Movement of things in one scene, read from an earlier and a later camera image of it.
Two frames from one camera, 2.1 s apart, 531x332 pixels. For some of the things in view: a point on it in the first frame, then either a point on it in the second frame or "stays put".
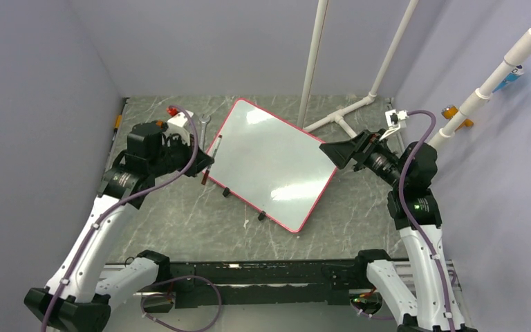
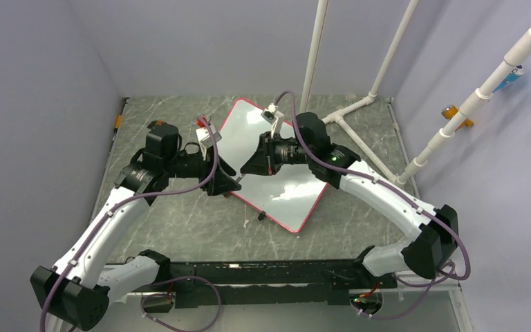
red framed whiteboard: (272, 166) stays put
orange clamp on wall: (449, 112) stays put
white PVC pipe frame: (338, 116) stays put
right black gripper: (366, 143) -> (263, 162)
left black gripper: (189, 149) -> (222, 182)
